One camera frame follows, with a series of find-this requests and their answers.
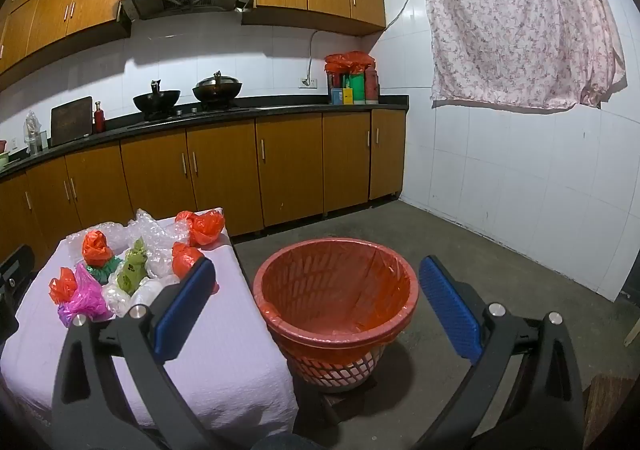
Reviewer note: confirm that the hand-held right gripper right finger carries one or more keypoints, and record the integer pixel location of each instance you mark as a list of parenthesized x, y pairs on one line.
[(450, 312)]

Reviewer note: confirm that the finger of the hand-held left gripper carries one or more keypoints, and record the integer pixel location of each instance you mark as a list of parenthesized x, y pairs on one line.
[(17, 270)]

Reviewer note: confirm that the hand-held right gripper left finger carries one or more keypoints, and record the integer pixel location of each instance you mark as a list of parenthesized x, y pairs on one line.
[(182, 312)]

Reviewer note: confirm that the large orange plastic bag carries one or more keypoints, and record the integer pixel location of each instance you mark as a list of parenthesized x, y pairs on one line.
[(202, 227)]

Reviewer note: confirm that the red plastic waste basket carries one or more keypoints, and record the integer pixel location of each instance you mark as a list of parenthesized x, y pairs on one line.
[(340, 370)]

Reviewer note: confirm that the white plastic bag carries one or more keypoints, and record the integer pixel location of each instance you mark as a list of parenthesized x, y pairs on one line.
[(120, 302)]

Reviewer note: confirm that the light green plastic bag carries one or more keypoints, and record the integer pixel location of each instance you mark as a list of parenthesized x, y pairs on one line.
[(131, 270)]

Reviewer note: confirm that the pink plastic bag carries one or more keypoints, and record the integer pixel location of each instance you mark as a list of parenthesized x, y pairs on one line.
[(85, 297)]

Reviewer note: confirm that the dark green plastic bag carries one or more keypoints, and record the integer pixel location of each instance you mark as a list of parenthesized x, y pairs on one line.
[(105, 270)]

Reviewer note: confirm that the clear bubble wrap sheet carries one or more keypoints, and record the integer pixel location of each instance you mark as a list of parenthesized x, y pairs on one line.
[(152, 230)]

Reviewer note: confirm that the dark wooden cutting board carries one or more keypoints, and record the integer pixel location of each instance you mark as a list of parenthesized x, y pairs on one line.
[(72, 120)]

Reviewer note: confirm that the red bottle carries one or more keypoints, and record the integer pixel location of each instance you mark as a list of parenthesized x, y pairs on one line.
[(100, 120)]

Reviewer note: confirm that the light wooden stick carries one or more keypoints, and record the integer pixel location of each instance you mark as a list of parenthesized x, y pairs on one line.
[(630, 330)]

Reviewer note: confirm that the orange wooden base cabinets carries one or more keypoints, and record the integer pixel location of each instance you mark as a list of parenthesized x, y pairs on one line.
[(290, 165)]

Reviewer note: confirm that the brown wooden board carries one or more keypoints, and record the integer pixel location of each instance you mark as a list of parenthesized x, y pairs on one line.
[(612, 415)]

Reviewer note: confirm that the black gas stove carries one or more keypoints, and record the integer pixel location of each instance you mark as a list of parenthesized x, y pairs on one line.
[(210, 111)]

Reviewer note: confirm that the black wok without lid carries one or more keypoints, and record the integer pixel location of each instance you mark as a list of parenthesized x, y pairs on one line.
[(157, 102)]

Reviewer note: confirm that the black wok with lid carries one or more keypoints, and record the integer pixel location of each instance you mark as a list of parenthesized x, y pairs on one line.
[(217, 91)]

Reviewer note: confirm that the black kitchen countertop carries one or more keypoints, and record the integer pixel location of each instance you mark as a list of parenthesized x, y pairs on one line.
[(300, 109)]

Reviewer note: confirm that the red thermos flask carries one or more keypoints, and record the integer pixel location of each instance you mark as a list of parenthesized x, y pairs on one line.
[(372, 87)]

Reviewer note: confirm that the green canister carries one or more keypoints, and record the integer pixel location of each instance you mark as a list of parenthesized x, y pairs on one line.
[(358, 89)]

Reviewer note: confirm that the blue and yellow box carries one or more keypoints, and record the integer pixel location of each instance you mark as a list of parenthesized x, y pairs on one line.
[(341, 96)]

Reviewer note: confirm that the red plastic bag cover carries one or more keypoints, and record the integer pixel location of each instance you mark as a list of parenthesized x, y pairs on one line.
[(350, 62)]

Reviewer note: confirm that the pink floral cloth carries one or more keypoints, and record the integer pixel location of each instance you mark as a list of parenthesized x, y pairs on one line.
[(520, 20)]

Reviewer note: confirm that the white wall socket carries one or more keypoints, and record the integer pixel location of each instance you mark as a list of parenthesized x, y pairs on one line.
[(307, 82)]

